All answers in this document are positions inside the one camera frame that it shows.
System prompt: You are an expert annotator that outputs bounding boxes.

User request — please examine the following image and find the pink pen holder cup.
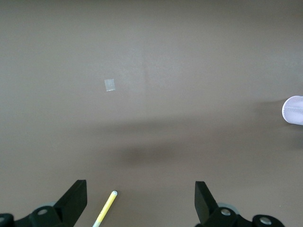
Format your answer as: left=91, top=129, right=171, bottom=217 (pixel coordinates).
left=282, top=95, right=303, bottom=126

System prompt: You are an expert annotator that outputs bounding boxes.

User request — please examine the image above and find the yellow pen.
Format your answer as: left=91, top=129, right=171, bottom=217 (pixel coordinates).
left=92, top=190, right=118, bottom=227

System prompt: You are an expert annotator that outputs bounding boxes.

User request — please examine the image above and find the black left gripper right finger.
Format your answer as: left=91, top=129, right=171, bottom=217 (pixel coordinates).
left=194, top=181, right=284, bottom=227

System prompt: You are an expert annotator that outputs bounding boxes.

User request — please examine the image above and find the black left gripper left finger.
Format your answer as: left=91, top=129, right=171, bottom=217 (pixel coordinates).
left=0, top=179, right=88, bottom=227

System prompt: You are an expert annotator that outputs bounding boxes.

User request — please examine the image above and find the small clear tape patch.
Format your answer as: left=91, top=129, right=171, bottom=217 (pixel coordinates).
left=104, top=78, right=116, bottom=92

